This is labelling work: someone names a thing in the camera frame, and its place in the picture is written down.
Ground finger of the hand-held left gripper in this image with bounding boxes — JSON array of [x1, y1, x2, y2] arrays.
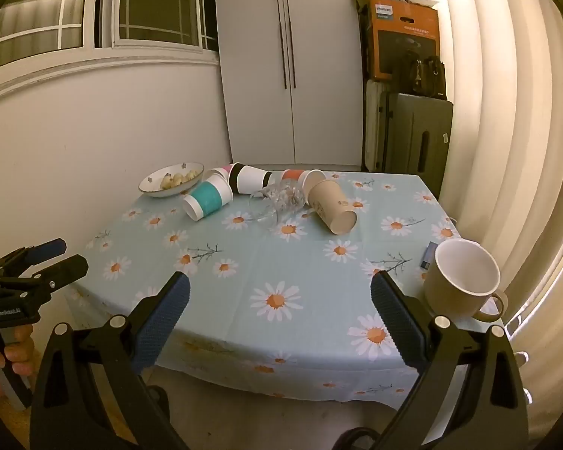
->
[[0, 238, 68, 282], [0, 254, 89, 297]]

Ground orange cardboard box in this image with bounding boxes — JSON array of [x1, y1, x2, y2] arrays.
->
[[366, 0, 441, 83]]

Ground clear glass cup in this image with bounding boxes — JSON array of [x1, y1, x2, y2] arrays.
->
[[248, 182, 307, 227]]

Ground black band white cup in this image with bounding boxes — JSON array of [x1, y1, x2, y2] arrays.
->
[[227, 162, 273, 195]]

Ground white ceramic mug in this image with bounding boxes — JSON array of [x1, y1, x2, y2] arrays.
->
[[423, 238, 510, 324]]

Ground white bowl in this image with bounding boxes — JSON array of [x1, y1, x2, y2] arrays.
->
[[138, 162, 206, 198]]

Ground white-framed window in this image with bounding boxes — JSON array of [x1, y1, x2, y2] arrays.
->
[[0, 0, 219, 77]]

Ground cream curtain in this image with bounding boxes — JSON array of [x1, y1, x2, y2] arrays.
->
[[410, 0, 563, 434]]

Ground dark wardrobe handle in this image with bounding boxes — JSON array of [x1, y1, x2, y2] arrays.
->
[[275, 0, 288, 89], [283, 0, 298, 89]]

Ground red band white cup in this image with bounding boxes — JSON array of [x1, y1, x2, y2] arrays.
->
[[267, 169, 327, 198]]

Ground white wardrobe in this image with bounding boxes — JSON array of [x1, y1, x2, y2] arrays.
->
[[214, 0, 365, 168]]

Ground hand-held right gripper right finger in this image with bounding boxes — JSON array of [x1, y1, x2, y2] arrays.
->
[[370, 270, 531, 450]]

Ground teal band white cup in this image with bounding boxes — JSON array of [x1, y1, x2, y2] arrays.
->
[[183, 173, 235, 222]]

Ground dark handbag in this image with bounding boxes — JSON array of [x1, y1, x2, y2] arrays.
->
[[393, 51, 448, 102]]

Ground grey suitcase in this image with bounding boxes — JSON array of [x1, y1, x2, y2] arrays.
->
[[384, 91, 454, 198]]

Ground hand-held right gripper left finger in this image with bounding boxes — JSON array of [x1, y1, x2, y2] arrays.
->
[[30, 271, 191, 450]]

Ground person's left hand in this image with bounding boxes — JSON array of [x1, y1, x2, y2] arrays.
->
[[0, 324, 36, 400]]

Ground daisy print tablecloth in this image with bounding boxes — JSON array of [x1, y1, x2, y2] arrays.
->
[[65, 170, 506, 410]]

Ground brown paper cup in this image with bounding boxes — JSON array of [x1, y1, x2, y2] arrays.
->
[[307, 179, 358, 236]]

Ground pale snack pieces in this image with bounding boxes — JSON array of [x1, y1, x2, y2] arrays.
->
[[160, 169, 202, 191]]

